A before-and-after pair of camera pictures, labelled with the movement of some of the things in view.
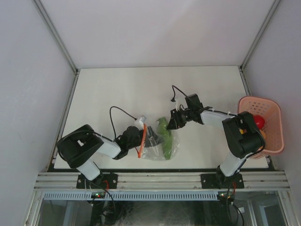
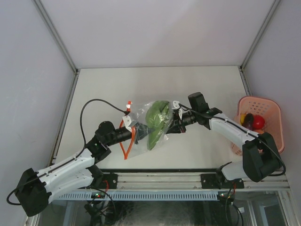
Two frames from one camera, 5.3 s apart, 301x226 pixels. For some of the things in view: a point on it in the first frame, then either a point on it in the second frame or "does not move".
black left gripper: [153, 139] -> [141, 130]
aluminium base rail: [161, 181] does not move
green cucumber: [162, 129] -> [157, 118]
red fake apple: [259, 121] does not move
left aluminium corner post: [60, 42] does not move
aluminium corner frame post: [243, 76] does not move
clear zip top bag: [156, 146] -> [152, 125]
